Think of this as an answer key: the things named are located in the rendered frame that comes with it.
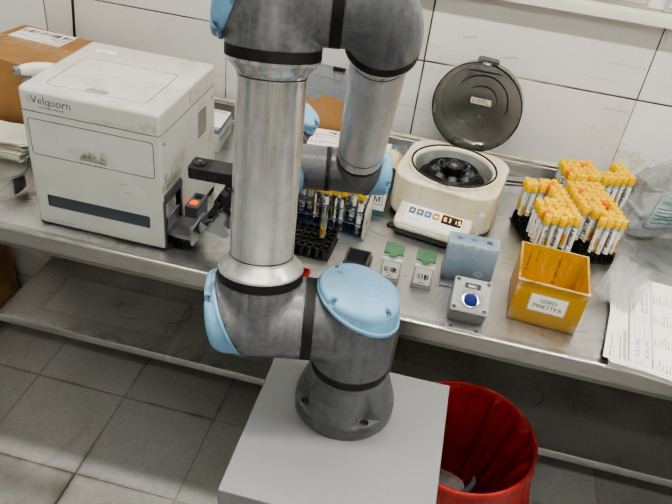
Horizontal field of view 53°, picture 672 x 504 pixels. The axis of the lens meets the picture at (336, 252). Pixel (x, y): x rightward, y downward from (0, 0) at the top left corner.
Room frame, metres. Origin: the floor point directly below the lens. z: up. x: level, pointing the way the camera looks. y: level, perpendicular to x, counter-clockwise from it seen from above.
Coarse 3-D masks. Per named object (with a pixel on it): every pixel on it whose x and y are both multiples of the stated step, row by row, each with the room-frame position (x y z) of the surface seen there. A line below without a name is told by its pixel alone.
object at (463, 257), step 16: (448, 240) 1.13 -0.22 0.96; (464, 240) 1.11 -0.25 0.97; (480, 240) 1.12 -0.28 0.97; (496, 240) 1.13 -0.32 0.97; (448, 256) 1.10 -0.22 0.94; (464, 256) 1.10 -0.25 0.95; (480, 256) 1.09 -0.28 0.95; (496, 256) 1.09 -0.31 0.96; (448, 272) 1.10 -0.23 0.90; (464, 272) 1.10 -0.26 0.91; (480, 272) 1.09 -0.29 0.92
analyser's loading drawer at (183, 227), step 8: (176, 208) 1.14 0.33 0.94; (168, 216) 1.10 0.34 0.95; (176, 216) 1.14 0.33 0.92; (184, 216) 1.15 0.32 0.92; (200, 216) 1.13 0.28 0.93; (168, 224) 1.10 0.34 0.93; (176, 224) 1.12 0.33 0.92; (184, 224) 1.12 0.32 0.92; (192, 224) 1.13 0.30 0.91; (168, 232) 1.09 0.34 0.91; (176, 232) 1.09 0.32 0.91; (184, 232) 1.10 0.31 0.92; (192, 232) 1.08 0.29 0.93; (192, 240) 1.08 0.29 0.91
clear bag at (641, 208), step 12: (648, 168) 1.50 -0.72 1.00; (660, 168) 1.48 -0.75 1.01; (636, 180) 1.48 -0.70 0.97; (648, 180) 1.45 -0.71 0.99; (660, 180) 1.44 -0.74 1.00; (636, 192) 1.45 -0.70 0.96; (648, 192) 1.42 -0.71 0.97; (660, 192) 1.40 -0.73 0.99; (636, 204) 1.42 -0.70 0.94; (648, 204) 1.40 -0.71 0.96; (660, 204) 1.39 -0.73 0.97; (636, 216) 1.40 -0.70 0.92; (648, 216) 1.39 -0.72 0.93; (660, 216) 1.38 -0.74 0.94; (636, 228) 1.38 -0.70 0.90; (648, 228) 1.37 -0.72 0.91; (660, 228) 1.38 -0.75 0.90
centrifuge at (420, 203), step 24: (432, 144) 1.49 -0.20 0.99; (408, 168) 1.35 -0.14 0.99; (480, 168) 1.44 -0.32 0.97; (504, 168) 1.42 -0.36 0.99; (408, 192) 1.30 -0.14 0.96; (432, 192) 1.28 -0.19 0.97; (456, 192) 1.27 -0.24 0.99; (480, 192) 1.29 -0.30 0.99; (408, 216) 1.27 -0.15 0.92; (432, 216) 1.27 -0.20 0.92; (456, 216) 1.27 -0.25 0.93; (432, 240) 1.23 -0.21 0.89
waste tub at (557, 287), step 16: (528, 256) 1.13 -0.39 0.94; (544, 256) 1.13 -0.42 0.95; (560, 256) 1.12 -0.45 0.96; (576, 256) 1.11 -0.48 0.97; (528, 272) 1.13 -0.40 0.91; (544, 272) 1.12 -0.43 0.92; (560, 272) 1.12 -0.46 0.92; (576, 272) 1.11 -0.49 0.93; (512, 288) 1.06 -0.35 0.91; (528, 288) 1.01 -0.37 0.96; (544, 288) 1.00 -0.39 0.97; (560, 288) 1.00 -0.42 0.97; (576, 288) 1.09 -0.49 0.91; (512, 304) 1.01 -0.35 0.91; (528, 304) 1.00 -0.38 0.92; (544, 304) 1.00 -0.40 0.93; (560, 304) 0.99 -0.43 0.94; (576, 304) 0.99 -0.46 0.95; (528, 320) 1.00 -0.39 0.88; (544, 320) 1.00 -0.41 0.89; (560, 320) 0.99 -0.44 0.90; (576, 320) 0.99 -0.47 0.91
